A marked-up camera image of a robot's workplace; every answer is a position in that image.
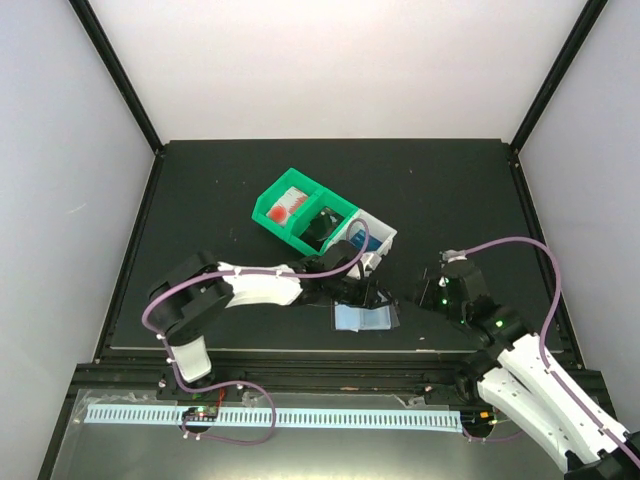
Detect clear sleeve card holder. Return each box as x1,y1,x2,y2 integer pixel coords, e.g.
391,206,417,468
332,287,400,333

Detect white plastic card bin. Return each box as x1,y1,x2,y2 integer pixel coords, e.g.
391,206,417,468
325,209,397,271

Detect green double compartment bin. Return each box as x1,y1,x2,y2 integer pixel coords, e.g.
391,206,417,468
251,168,358,255

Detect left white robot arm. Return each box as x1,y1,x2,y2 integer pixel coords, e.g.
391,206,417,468
142,240,366,399

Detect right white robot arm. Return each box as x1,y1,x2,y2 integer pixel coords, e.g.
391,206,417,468
414,257,639,479

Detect blue cards in bin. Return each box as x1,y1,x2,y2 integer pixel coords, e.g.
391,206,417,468
349,229,382,252

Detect red and white cards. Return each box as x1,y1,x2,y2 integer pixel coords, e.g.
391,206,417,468
266,187,309,227

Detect right circuit board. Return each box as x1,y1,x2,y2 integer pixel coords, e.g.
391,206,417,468
461,410,510,426

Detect circuit board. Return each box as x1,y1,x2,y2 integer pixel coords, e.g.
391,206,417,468
182,406,218,423
461,410,510,426

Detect left circuit board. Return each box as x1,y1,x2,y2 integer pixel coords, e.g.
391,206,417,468
182,406,218,423

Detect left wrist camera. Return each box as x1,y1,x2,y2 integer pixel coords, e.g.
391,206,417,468
355,252,383,279

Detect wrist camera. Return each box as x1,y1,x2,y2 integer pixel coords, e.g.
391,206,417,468
355,252,383,279
440,249,467,265

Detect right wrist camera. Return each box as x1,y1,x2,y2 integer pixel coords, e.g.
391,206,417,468
440,249,467,265

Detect white slotted cable duct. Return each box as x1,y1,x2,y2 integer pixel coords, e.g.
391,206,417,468
84,404,463,433

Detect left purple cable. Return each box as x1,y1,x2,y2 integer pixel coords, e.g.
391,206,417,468
142,217,371,446

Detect purple cable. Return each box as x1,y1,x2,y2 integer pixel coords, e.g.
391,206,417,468
142,217,371,446
452,235,640,466

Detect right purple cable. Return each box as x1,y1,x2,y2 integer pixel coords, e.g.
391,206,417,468
452,235,640,466

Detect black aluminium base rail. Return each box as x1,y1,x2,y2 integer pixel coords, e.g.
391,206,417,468
71,350,471,397

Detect right black frame post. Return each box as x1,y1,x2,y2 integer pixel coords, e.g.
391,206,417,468
510,0,608,154

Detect black frame post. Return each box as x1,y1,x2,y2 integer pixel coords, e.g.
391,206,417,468
510,0,608,154
69,0,163,154

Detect left black frame post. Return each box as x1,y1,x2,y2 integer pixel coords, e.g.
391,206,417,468
69,0,163,154

